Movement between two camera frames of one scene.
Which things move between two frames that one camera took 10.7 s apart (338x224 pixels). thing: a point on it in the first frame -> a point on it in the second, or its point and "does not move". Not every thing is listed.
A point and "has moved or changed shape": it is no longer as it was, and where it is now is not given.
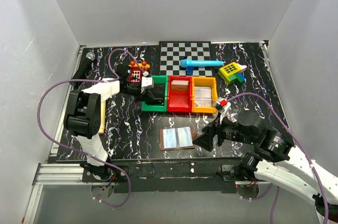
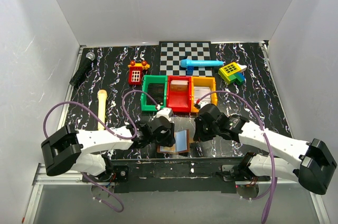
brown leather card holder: (177, 138) has moved or changed shape
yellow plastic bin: (205, 82) does not move
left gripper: (145, 95) -> (169, 139)
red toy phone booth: (135, 73) does not move
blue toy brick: (189, 71) does not move
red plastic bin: (179, 94) does not move
